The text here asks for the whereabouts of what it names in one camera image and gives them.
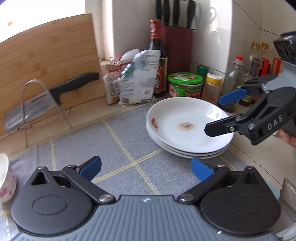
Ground white plate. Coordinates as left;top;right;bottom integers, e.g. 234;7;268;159
148;133;228;159
146;125;230;156

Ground white plate stained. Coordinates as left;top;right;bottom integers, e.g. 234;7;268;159
147;97;234;154

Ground white bowl pink flowers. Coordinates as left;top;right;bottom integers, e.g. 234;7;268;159
0;153;16;203

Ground person's right hand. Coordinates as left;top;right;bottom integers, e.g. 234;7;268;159
278;128;296;148

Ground oil bottle gold cap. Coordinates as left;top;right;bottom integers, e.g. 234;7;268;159
239;41;262;107

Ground clear bottle red cap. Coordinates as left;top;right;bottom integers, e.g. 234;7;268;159
219;55;245;113

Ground red packaged bottle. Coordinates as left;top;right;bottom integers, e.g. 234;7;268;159
258;42;283;76

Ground yellow lid spice jar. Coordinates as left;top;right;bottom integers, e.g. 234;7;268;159
201;73;222;105

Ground grey checked table mat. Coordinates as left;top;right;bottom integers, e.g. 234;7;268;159
0;101;280;232

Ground small green cap jar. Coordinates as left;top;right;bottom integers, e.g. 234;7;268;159
197;65;209;77

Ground green lid sauce jar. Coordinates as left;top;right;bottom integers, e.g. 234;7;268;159
168;72;204;98

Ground white plastic container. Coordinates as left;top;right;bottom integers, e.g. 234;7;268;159
280;178;296;211

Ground dark red knife block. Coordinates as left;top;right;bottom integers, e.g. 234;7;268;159
162;26;193;75

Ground white red food packet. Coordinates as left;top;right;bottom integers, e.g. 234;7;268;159
103;49;140;105

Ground white blue plastic bag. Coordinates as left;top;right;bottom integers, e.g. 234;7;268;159
118;49;161;106

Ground dark soy sauce bottle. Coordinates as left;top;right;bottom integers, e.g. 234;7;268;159
149;20;168;98

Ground bamboo cutting board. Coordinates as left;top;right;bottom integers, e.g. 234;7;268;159
1;14;101;125

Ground cleaver knife black handle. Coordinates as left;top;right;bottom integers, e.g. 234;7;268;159
4;72;99;133

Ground metal wire rack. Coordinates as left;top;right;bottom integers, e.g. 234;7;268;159
21;79;73;149

